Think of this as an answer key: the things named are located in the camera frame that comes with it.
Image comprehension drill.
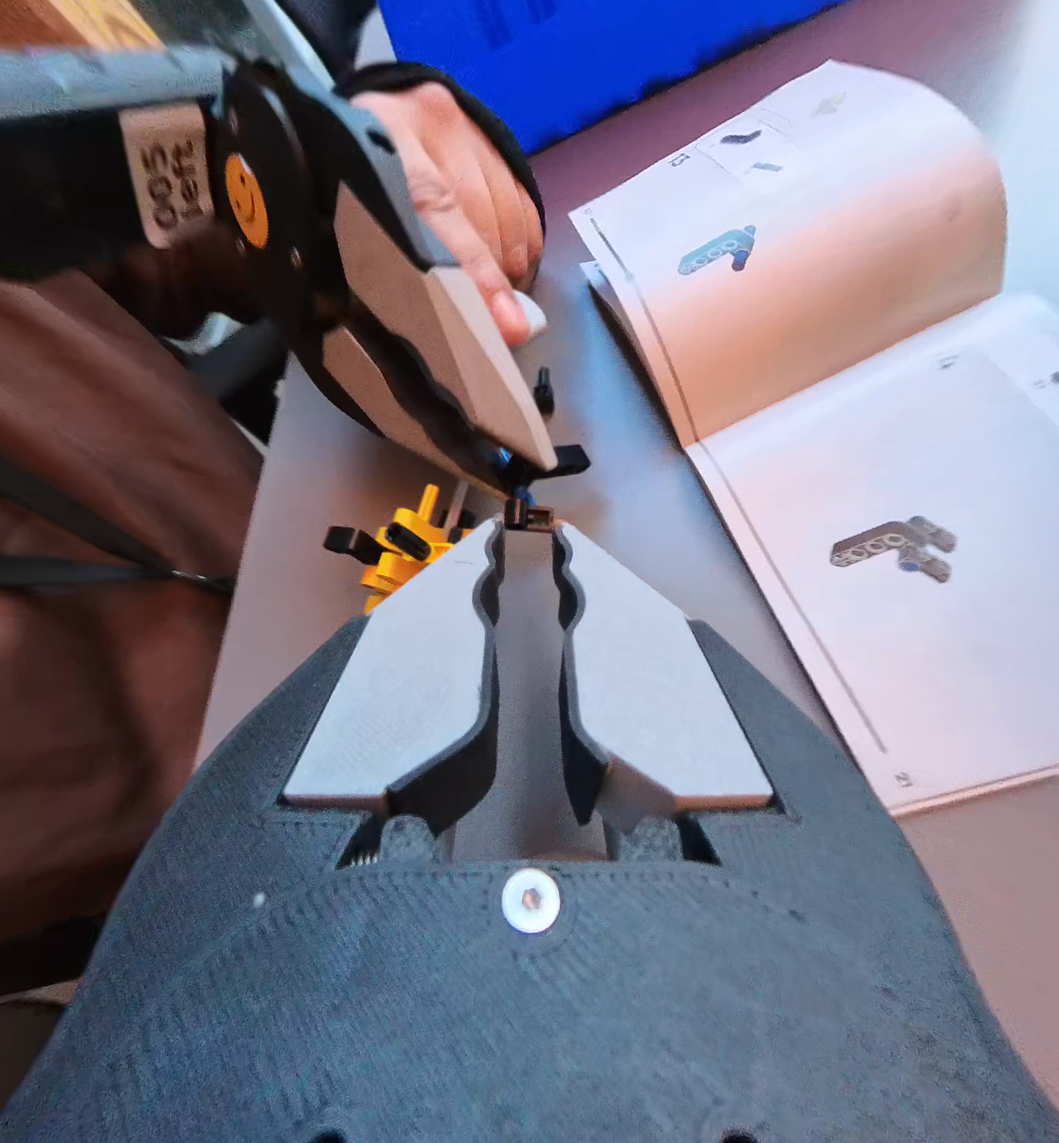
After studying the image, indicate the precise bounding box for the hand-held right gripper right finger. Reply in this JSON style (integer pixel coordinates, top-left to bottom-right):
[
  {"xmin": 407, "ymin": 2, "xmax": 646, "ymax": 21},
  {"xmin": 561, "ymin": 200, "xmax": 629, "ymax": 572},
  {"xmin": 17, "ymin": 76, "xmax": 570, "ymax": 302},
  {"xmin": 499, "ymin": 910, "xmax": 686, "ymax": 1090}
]
[{"xmin": 551, "ymin": 525, "xmax": 774, "ymax": 827}]

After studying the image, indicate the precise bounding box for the black angled lego beam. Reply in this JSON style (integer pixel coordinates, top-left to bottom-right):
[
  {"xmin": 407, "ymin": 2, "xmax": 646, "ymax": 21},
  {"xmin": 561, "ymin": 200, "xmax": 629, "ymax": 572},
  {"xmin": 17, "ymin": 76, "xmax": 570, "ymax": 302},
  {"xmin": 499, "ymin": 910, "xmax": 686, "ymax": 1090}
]
[{"xmin": 498, "ymin": 444, "xmax": 591, "ymax": 488}]

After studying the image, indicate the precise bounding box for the black office chair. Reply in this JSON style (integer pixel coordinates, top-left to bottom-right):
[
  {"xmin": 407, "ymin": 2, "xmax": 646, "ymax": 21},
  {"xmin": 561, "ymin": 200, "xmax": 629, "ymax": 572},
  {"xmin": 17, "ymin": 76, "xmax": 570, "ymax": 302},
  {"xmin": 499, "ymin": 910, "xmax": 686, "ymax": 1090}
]
[{"xmin": 163, "ymin": 313, "xmax": 285, "ymax": 421}]

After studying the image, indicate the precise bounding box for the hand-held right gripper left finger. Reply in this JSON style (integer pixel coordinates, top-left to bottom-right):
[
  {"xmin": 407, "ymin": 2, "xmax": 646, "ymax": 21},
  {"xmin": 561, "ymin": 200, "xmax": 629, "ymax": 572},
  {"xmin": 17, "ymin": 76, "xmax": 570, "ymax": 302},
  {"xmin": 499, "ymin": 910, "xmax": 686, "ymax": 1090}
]
[{"xmin": 281, "ymin": 520, "xmax": 504, "ymax": 836}]

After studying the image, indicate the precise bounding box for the blue plastic bin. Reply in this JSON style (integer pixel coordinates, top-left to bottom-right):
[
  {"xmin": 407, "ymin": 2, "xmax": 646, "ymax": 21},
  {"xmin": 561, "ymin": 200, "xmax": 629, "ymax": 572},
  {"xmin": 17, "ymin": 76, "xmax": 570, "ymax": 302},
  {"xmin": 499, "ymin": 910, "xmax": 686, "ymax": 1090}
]
[{"xmin": 377, "ymin": 0, "xmax": 852, "ymax": 153}]

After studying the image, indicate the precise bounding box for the yellow lego assembly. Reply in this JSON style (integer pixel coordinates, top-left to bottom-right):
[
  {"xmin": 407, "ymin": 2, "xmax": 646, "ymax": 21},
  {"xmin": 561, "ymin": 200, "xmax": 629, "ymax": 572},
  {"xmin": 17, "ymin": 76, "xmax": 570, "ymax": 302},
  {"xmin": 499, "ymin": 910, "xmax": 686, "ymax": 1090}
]
[{"xmin": 324, "ymin": 482, "xmax": 477, "ymax": 617}]

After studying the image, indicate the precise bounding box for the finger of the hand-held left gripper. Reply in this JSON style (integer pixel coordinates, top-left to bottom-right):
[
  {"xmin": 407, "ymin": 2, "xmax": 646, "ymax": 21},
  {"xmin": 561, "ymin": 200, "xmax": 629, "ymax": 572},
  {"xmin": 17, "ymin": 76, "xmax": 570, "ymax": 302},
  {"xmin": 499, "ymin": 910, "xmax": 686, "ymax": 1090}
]
[
  {"xmin": 333, "ymin": 181, "xmax": 560, "ymax": 476},
  {"xmin": 322, "ymin": 324, "xmax": 517, "ymax": 499}
]

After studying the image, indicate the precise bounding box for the white instruction booklet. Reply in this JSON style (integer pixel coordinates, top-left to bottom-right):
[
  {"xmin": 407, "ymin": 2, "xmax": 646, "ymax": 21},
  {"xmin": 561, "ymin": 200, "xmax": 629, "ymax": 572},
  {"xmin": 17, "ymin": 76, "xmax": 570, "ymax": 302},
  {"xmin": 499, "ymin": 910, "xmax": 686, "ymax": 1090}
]
[{"xmin": 569, "ymin": 61, "xmax": 1059, "ymax": 816}]

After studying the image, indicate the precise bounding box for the person's left hand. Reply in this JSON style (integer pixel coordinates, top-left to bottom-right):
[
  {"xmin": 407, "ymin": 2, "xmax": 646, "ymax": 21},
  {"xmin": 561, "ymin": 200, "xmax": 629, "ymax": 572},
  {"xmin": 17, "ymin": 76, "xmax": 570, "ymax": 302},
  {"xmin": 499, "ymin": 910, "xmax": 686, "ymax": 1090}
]
[{"xmin": 351, "ymin": 83, "xmax": 548, "ymax": 349}]

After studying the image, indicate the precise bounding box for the black lanyard strap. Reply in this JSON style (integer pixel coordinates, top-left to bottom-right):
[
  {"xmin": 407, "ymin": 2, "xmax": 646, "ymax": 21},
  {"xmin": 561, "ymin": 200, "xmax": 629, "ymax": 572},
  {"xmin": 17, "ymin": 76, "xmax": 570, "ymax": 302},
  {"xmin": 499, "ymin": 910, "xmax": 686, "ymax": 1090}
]
[{"xmin": 0, "ymin": 429, "xmax": 238, "ymax": 598}]

